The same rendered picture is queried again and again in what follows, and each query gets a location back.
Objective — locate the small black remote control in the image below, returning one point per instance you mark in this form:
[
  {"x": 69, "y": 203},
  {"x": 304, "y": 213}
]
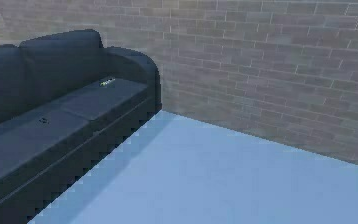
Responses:
[{"x": 107, "y": 81}]

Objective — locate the black sofa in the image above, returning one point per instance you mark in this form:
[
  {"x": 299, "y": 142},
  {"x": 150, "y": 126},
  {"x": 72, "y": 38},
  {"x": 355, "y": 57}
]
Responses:
[{"x": 70, "y": 110}]

